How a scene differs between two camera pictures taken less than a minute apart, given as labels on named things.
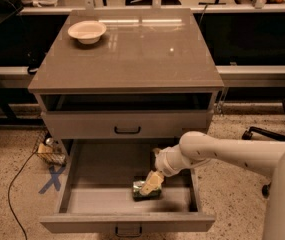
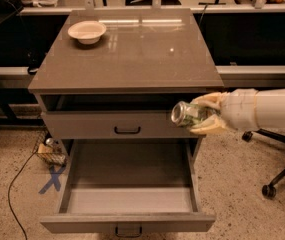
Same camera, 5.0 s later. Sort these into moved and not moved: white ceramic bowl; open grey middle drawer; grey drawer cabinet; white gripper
Moved: white gripper
Not moved: open grey middle drawer; grey drawer cabinet; white ceramic bowl
